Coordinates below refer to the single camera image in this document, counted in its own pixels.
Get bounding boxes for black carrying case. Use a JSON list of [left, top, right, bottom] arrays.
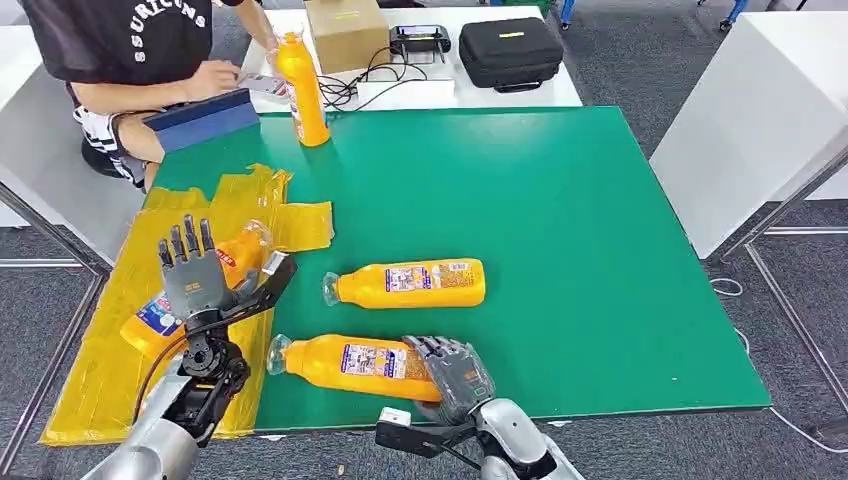
[[458, 17, 566, 94]]

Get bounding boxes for white floor cable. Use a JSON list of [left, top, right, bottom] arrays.
[[708, 276, 848, 455]]

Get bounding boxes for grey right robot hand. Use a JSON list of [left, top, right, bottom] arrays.
[[402, 335, 497, 427]]

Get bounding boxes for white table with devices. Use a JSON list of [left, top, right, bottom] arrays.
[[239, 5, 584, 115]]

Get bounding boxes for brown cardboard box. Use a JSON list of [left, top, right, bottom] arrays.
[[304, 0, 391, 75]]

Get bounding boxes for smartphone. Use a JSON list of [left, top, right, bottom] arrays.
[[238, 72, 289, 101]]

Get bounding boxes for black cable tangle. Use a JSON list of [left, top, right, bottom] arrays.
[[316, 46, 429, 113]]

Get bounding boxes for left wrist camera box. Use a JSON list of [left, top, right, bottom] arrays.
[[225, 250, 298, 321]]

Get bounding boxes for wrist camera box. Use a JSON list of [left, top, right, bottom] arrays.
[[374, 407, 478, 460], [225, 250, 298, 321]]

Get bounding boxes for black handheld controller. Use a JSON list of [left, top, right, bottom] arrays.
[[388, 24, 452, 66]]

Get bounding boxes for person's right hand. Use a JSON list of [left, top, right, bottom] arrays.
[[182, 59, 243, 101]]

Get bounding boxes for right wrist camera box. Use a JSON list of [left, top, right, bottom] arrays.
[[374, 407, 478, 460]]

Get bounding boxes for blue board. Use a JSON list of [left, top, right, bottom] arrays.
[[143, 88, 261, 154]]

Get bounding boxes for white table beside person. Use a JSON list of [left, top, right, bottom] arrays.
[[0, 26, 147, 274]]

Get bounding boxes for orange drink bottle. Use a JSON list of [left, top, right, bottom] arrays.
[[321, 258, 487, 311], [119, 219, 274, 359], [266, 333, 444, 404], [273, 29, 331, 148]]

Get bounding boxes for yellow plastic sheet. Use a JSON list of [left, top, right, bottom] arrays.
[[39, 163, 335, 446]]

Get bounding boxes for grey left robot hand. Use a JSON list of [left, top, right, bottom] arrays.
[[156, 213, 263, 319]]

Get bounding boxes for person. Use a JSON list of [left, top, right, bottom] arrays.
[[19, 0, 283, 193]]

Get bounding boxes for large white table, metal legs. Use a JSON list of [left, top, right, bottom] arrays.
[[649, 11, 848, 261]]

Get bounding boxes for green table mat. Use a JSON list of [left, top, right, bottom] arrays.
[[153, 105, 773, 432]]

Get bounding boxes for slanted blue frame leg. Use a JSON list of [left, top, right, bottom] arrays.
[[718, 0, 750, 32]]

